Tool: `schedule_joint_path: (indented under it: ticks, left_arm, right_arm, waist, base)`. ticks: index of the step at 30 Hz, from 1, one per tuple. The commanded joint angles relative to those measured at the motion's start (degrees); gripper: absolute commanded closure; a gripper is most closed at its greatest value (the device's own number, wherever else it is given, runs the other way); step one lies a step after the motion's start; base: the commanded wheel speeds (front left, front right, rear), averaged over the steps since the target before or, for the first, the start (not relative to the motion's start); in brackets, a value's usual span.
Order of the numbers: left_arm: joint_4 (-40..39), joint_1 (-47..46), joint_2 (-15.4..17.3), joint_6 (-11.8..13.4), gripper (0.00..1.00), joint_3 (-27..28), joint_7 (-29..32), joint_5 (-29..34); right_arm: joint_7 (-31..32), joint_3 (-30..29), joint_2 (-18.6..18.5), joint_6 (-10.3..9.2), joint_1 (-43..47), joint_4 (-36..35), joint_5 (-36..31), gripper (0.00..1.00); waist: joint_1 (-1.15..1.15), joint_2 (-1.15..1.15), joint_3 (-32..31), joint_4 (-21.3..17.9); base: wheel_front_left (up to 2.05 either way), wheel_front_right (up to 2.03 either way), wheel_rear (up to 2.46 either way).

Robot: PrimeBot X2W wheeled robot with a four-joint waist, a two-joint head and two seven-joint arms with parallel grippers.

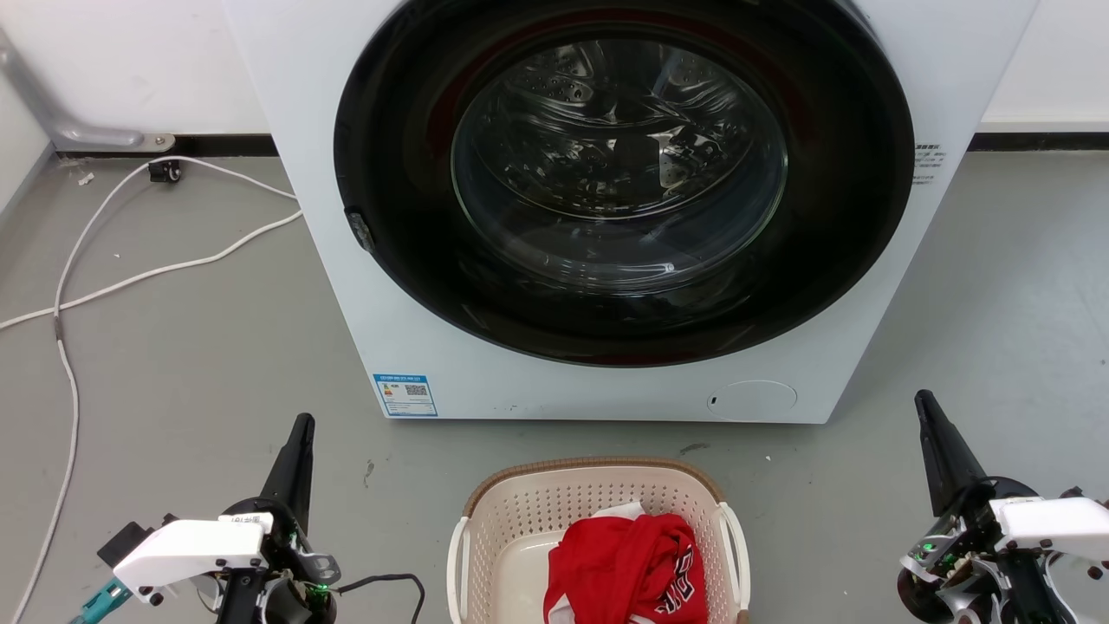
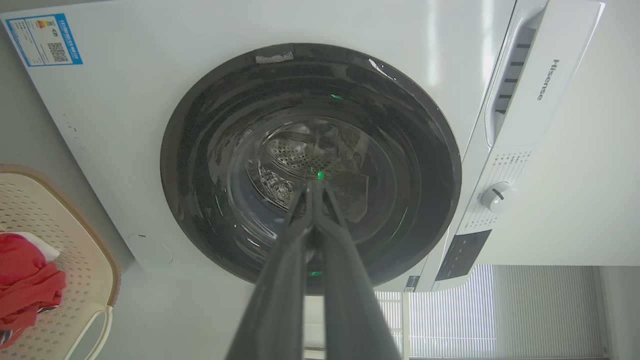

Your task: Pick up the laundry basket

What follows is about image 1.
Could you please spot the white cloth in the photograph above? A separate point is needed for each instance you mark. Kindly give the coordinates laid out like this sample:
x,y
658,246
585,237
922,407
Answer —
x,y
619,510

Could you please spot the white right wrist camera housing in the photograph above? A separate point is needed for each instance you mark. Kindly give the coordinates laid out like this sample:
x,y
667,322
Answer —
x,y
1057,524

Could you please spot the beige perforated plastic laundry basket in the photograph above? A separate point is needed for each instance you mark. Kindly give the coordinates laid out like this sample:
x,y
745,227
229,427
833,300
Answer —
x,y
520,511

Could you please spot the red printed garment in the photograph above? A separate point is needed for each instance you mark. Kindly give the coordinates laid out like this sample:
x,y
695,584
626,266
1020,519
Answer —
x,y
619,568

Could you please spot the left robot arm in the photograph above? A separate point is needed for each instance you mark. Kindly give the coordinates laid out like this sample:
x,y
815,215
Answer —
x,y
238,602

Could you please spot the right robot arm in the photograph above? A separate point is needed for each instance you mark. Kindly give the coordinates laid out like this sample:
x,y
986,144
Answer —
x,y
1035,598

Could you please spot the white front-load washing machine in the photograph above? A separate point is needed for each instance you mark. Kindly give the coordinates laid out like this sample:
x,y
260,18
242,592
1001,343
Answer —
x,y
355,347

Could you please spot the blue white energy label sticker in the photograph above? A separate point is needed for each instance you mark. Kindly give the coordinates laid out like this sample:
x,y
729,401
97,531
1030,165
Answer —
x,y
405,395

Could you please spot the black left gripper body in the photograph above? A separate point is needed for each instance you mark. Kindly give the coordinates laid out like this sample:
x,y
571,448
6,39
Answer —
x,y
299,589

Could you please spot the round white filter cover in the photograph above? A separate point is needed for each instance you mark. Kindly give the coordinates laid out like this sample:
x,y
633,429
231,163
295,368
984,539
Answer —
x,y
752,401

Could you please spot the small printed text label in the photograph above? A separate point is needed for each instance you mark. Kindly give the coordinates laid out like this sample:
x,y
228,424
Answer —
x,y
928,164

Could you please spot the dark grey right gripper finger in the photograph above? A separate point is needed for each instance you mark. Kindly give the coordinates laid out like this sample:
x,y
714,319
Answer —
x,y
946,459

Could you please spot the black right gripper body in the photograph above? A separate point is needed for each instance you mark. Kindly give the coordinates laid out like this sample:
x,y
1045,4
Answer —
x,y
962,555

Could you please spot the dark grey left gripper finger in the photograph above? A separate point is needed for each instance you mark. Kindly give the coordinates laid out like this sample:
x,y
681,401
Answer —
x,y
295,477

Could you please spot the black round glass washer door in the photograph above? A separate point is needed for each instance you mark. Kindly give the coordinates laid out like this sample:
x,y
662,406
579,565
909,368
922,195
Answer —
x,y
407,260

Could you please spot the black washer door latch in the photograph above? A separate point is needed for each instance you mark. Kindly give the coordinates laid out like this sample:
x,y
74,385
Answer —
x,y
359,230

